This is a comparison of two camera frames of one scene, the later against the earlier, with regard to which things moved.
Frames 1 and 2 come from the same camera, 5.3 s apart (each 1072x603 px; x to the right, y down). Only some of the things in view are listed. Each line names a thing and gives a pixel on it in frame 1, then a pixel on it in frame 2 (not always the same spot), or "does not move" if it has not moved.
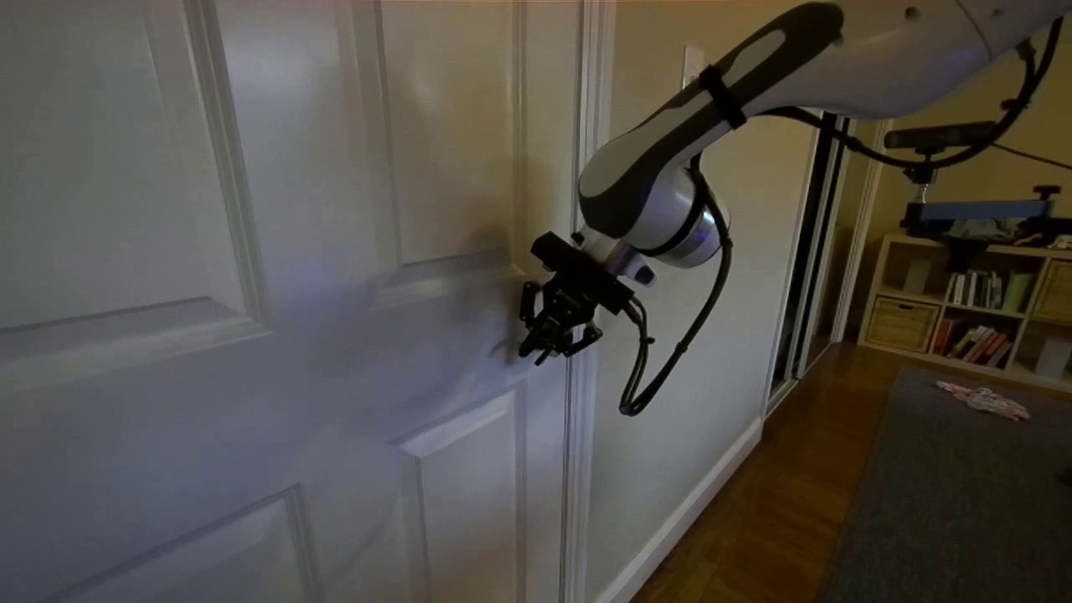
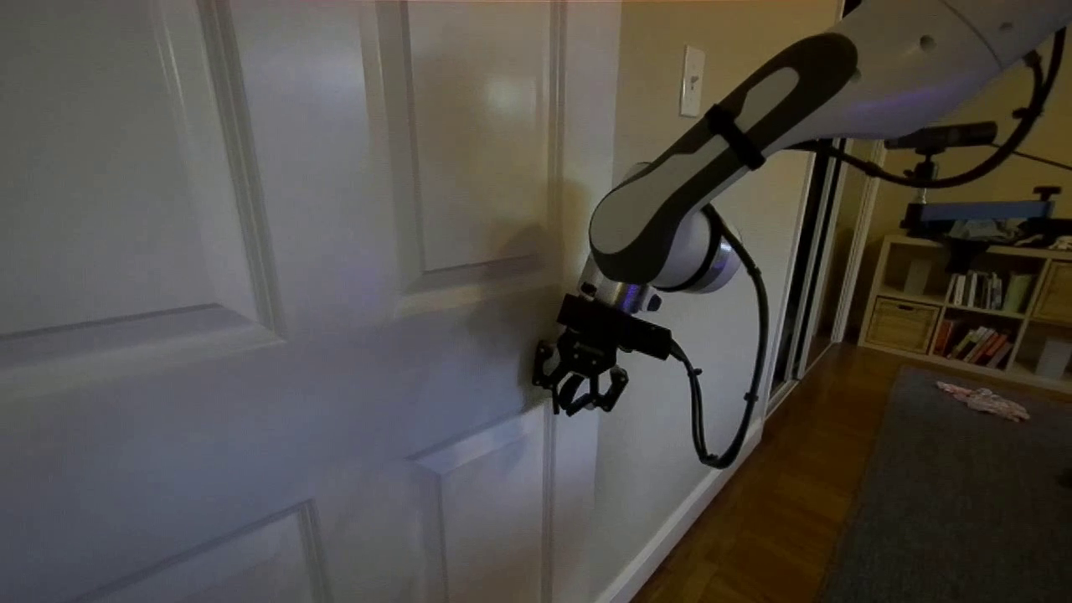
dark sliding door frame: [820, 210] does not move
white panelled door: [259, 287] does not move
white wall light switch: [694, 61] does not move
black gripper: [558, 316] → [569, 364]
